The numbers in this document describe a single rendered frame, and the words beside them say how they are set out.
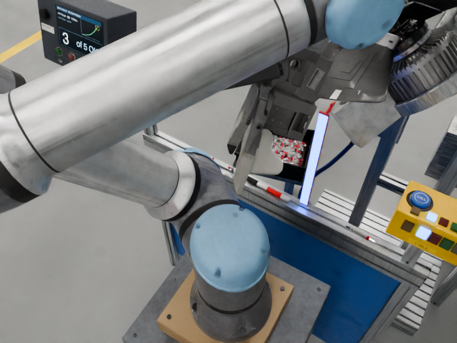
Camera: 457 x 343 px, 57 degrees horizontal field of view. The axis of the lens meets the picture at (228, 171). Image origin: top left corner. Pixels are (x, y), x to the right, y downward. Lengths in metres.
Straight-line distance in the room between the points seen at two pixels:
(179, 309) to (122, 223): 1.43
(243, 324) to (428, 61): 0.82
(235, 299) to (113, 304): 1.39
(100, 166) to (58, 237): 1.72
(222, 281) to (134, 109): 0.34
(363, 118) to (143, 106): 0.97
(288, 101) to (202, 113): 2.16
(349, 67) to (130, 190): 0.69
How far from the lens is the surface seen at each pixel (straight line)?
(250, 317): 0.75
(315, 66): 0.58
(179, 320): 0.82
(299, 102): 0.56
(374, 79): 1.08
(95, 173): 0.57
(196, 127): 2.61
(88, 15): 1.19
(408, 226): 0.98
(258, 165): 0.55
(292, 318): 0.87
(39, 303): 2.13
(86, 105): 0.34
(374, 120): 1.27
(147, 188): 0.62
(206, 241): 0.62
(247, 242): 0.62
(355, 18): 0.38
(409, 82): 1.25
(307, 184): 1.11
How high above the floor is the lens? 1.80
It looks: 50 degrees down
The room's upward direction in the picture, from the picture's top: straight up
